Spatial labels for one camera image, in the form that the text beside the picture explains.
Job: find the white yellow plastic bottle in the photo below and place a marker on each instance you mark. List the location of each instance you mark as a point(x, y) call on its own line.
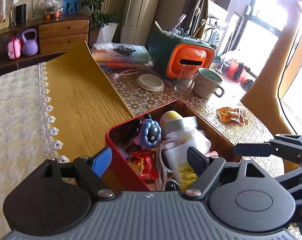
point(178, 131)

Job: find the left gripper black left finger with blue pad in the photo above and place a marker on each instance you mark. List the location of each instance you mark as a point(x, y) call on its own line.
point(56, 197)

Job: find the yellow wood-grain mat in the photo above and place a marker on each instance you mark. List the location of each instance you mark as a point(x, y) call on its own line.
point(85, 103)

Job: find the purple blue mushroom toy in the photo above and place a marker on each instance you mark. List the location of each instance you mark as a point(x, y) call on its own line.
point(147, 133)

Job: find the white standing air conditioner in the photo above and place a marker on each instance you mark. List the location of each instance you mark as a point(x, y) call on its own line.
point(137, 20)

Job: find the orange candy wrapper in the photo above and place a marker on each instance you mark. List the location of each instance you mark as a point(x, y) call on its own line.
point(228, 114)

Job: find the stack of plastic folders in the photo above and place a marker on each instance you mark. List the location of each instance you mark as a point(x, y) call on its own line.
point(110, 56)

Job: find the round cream lid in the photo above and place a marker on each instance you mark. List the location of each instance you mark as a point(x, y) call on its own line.
point(150, 83)

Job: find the clear jar silver lid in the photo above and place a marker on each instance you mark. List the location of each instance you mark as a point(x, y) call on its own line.
point(177, 162)

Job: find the wooden drawer cabinet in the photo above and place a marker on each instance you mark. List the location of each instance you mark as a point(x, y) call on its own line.
point(55, 36)

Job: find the red metal tin box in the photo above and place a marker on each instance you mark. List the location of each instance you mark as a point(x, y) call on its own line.
point(119, 138)

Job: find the purple kettlebell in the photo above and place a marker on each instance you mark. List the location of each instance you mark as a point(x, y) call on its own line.
point(30, 46)

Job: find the pink toy case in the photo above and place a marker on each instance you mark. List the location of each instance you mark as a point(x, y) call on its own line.
point(14, 48)

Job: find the red snack packet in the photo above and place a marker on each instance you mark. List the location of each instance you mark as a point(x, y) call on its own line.
point(145, 161)

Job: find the black cylinder speaker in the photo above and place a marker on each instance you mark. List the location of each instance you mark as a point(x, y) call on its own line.
point(20, 14)

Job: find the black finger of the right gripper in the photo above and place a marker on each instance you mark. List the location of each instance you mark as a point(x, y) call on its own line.
point(285, 146)

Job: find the white ceramic mug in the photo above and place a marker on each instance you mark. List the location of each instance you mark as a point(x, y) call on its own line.
point(207, 83)

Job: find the orange tissue box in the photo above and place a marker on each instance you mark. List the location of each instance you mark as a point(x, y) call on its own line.
point(194, 55)

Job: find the dark green storage bag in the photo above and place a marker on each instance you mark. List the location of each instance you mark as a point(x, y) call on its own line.
point(160, 45)

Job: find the wrapped fruit basket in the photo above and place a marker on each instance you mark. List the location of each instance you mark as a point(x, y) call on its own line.
point(53, 8)

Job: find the green potted plant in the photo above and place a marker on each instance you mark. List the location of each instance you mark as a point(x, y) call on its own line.
point(101, 19)

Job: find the blue picture card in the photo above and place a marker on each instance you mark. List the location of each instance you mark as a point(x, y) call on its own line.
point(71, 7)

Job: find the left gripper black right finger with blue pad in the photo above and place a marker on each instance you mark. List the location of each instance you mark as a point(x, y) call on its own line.
point(241, 195)

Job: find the cream quilted table cover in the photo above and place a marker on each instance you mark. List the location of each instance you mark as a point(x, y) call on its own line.
point(26, 129)

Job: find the clear drinking glass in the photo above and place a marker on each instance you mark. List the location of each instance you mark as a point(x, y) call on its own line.
point(184, 82)

